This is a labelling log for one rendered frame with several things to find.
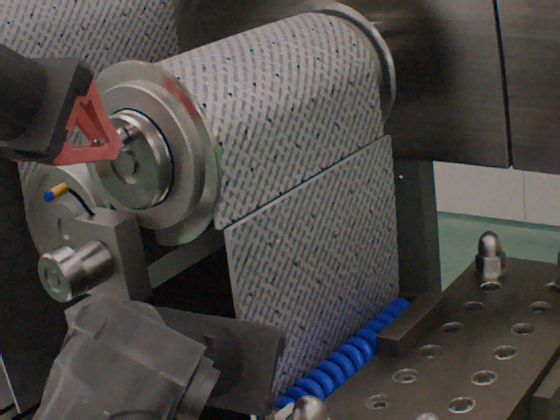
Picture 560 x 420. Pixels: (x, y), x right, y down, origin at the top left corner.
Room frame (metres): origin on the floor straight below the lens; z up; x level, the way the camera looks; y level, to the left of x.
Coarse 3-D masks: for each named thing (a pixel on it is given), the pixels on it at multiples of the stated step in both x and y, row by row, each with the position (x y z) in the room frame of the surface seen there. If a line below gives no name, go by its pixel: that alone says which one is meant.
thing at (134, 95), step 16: (368, 48) 0.82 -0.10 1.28; (112, 96) 0.67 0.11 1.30; (128, 96) 0.65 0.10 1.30; (144, 96) 0.64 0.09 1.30; (160, 96) 0.64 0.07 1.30; (112, 112) 0.67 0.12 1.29; (144, 112) 0.65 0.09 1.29; (160, 112) 0.64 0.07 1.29; (176, 112) 0.63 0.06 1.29; (160, 128) 0.64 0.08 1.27; (176, 128) 0.63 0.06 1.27; (176, 144) 0.63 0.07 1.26; (192, 144) 0.62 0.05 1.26; (176, 160) 0.63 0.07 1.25; (192, 160) 0.62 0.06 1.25; (96, 176) 0.69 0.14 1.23; (176, 176) 0.63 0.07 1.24; (192, 176) 0.62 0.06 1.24; (176, 192) 0.63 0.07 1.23; (192, 192) 0.62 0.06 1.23; (128, 208) 0.67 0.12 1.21; (160, 208) 0.65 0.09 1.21; (176, 208) 0.64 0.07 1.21; (144, 224) 0.66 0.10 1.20; (160, 224) 0.65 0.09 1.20
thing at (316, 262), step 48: (384, 144) 0.79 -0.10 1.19; (288, 192) 0.69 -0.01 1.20; (336, 192) 0.73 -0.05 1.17; (384, 192) 0.79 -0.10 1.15; (240, 240) 0.63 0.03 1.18; (288, 240) 0.67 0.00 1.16; (336, 240) 0.73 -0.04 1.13; (384, 240) 0.79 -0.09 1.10; (240, 288) 0.63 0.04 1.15; (288, 288) 0.67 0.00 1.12; (336, 288) 0.72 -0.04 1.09; (384, 288) 0.79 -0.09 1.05; (288, 336) 0.67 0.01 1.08; (336, 336) 0.72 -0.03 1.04; (288, 384) 0.66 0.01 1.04
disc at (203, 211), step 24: (120, 72) 0.67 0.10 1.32; (144, 72) 0.65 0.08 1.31; (168, 72) 0.64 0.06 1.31; (168, 96) 0.64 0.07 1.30; (192, 96) 0.63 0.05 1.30; (192, 120) 0.63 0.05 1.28; (216, 144) 0.62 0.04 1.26; (216, 168) 0.62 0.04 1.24; (216, 192) 0.62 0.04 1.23; (192, 216) 0.64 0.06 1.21; (168, 240) 0.65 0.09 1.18
